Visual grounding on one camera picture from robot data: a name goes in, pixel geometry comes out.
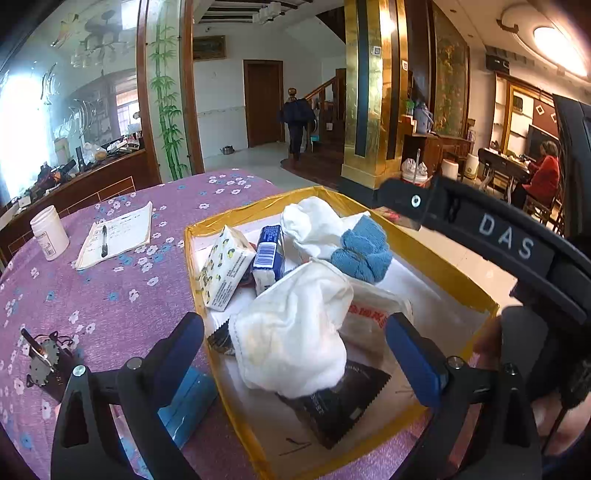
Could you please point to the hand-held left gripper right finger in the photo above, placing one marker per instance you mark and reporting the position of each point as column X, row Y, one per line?
column 411, row 360

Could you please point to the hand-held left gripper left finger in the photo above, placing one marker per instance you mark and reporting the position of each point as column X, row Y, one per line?
column 178, row 364

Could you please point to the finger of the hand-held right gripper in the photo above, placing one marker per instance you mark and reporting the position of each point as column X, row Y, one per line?
column 401, row 198

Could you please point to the white soft tissue pack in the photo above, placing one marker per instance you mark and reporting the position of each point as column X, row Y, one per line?
column 374, row 318

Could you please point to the blue towel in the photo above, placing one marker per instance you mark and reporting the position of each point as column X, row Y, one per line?
column 362, row 254

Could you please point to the yellow cardboard box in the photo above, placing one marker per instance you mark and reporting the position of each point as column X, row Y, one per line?
column 415, row 286

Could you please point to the black wipe packet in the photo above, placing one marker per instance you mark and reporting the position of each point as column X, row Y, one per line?
column 332, row 410

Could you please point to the lemon print tissue pack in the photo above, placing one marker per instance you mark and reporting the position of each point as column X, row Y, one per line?
column 226, row 267

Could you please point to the large white cloth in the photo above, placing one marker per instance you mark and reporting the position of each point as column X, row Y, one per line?
column 291, row 332

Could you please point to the blue tissue pack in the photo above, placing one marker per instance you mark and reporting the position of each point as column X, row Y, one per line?
column 268, row 258

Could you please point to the person's right hand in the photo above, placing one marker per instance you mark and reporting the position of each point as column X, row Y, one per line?
column 487, row 341

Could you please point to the white plastic bag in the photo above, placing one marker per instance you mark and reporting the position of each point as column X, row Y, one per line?
column 413, row 170

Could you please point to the blue flat packet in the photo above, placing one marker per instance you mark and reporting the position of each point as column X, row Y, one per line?
column 189, row 406

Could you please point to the purple floral tablecloth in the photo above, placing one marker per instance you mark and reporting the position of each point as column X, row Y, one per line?
column 138, row 300

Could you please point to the blue jug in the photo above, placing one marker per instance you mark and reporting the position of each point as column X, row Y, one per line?
column 422, row 117

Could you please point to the golden pillar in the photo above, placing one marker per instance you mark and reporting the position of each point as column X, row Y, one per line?
column 369, row 92

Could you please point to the wooden staircase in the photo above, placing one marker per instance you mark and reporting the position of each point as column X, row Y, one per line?
column 330, row 110

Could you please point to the black pen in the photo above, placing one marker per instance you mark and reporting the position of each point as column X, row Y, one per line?
column 104, row 242

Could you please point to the white paper notebook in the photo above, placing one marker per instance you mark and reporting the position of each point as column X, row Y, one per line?
column 124, row 230

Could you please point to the brown wooden door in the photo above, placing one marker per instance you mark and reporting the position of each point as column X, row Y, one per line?
column 263, row 101

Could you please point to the white plastic jar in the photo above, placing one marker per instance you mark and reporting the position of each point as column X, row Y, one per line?
column 48, row 235

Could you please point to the cluttered wooden counter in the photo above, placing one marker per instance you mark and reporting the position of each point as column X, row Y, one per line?
column 106, row 180

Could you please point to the oval ceiling lamp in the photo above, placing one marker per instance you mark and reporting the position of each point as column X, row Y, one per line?
column 558, row 46

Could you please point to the bamboo painted panel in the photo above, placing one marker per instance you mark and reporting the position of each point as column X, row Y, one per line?
column 166, row 101

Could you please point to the framed wall picture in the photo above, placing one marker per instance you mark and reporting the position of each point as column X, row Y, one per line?
column 208, row 47

